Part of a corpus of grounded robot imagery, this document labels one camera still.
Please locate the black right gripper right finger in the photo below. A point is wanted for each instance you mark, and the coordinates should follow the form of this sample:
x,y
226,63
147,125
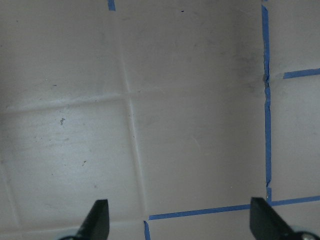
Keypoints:
x,y
266,224

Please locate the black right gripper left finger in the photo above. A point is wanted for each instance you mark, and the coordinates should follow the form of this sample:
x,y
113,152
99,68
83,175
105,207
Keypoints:
x,y
96,225

